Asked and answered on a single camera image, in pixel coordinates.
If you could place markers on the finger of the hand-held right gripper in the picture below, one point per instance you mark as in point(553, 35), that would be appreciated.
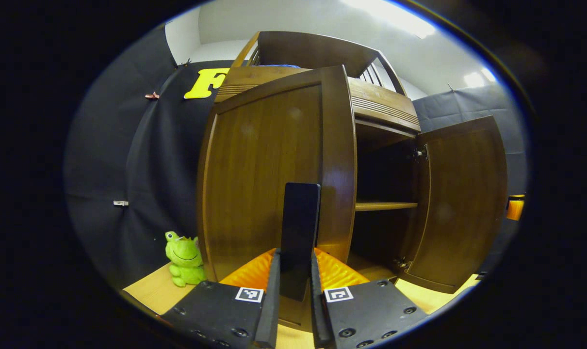
point(515, 209)

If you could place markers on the green frog plush toy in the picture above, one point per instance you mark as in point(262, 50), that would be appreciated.
point(184, 257)

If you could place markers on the small ceiling light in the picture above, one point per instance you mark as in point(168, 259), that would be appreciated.
point(478, 77)

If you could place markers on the wooden shoe cabinet door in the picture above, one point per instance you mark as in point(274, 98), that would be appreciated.
point(254, 169)
point(463, 203)

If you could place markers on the metal door hinge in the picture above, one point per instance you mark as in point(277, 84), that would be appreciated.
point(418, 155)
point(402, 263)

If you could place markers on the blue folded cloth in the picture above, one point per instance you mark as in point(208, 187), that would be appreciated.
point(281, 65)

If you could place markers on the wooden inner shelf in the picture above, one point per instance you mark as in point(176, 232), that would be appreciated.
point(385, 206)

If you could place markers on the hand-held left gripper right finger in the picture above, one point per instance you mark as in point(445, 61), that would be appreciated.
point(317, 320)

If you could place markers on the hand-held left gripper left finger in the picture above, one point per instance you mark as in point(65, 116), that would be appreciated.
point(269, 315)

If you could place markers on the silver clip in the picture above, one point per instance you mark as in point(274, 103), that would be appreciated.
point(121, 203)

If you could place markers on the long ceiling light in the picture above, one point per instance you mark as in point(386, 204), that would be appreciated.
point(395, 14)

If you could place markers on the red clip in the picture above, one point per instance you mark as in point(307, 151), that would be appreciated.
point(152, 96)

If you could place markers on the black backdrop cloth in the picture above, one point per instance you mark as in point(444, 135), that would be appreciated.
point(109, 160)

